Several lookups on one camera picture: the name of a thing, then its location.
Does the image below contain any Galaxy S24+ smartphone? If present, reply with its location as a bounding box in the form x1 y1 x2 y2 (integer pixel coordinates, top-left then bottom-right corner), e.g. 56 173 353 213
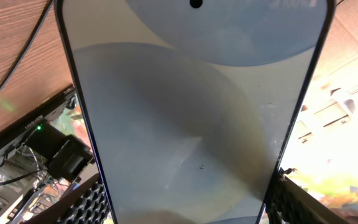
55 0 336 223

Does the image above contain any black USB-C charging cable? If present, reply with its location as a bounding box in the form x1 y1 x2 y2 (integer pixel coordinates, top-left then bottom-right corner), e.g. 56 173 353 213
0 0 55 110

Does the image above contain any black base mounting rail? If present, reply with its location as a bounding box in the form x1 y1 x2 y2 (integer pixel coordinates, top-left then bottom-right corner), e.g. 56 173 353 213
0 85 76 164

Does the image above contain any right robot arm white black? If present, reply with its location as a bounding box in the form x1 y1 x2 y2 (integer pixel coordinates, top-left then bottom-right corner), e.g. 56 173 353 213
24 123 93 182

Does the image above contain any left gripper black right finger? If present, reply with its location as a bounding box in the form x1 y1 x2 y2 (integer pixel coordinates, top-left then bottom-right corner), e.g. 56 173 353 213
265 168 344 224

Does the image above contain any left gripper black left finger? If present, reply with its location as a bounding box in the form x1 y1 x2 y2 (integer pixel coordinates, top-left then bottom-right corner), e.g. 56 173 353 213
25 174 110 224

